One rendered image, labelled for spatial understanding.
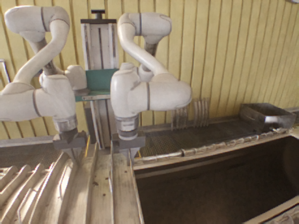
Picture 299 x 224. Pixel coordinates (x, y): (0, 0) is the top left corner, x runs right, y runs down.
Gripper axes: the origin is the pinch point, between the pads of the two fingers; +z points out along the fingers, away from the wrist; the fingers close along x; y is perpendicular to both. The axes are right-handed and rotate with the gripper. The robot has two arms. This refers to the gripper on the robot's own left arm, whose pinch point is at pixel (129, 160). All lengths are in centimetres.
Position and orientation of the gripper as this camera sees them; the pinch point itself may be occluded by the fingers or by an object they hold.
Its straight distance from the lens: 65.7
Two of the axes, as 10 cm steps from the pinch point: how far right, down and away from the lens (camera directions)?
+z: 0.0, 9.2, 3.8
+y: 2.3, 3.7, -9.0
